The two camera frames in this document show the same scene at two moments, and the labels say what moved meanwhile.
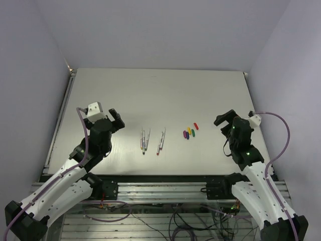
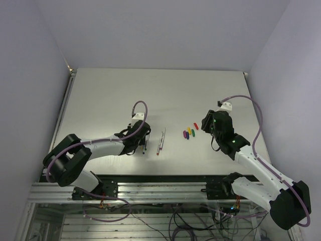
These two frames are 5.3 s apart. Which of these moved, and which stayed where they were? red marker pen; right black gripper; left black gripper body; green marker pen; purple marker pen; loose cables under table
Moved: left black gripper body; right black gripper
Stayed: loose cables under table; purple marker pen; green marker pen; red marker pen
